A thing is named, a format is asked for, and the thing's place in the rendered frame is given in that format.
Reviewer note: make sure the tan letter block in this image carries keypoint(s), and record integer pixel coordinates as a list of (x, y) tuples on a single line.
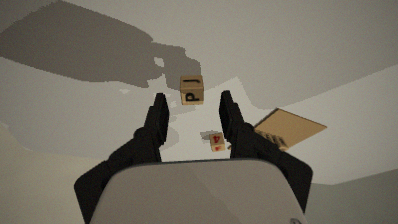
[(280, 142), (266, 135), (217, 142), (192, 90)]

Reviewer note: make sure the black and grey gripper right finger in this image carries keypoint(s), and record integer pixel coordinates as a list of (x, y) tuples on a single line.
[(242, 135)]

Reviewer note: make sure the tan mat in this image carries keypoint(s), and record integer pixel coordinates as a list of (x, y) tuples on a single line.
[(291, 127)]

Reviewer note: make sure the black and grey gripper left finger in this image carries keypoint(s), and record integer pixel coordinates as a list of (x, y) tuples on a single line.
[(144, 147)]

